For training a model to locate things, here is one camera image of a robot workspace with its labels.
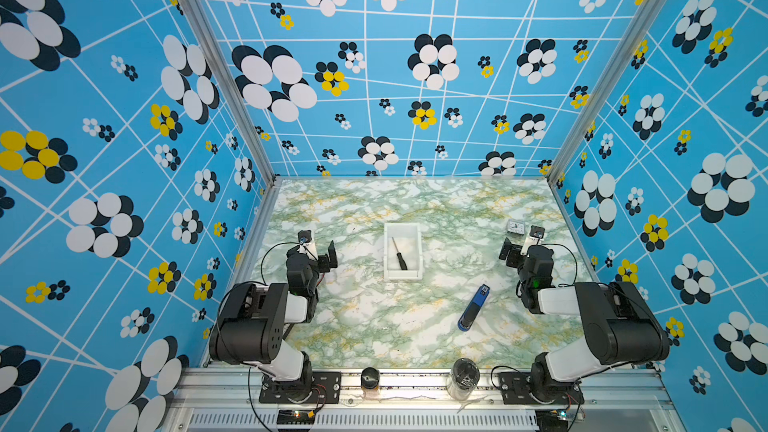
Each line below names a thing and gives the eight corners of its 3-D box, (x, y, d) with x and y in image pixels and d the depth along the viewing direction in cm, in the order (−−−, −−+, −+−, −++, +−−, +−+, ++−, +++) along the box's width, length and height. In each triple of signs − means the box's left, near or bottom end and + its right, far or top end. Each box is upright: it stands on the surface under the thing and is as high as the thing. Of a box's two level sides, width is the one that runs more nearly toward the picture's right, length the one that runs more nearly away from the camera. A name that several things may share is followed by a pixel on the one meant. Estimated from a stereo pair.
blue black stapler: (455, 326, 86) (457, 321, 82) (479, 287, 93) (482, 281, 90) (465, 334, 84) (468, 329, 81) (489, 293, 92) (493, 288, 88)
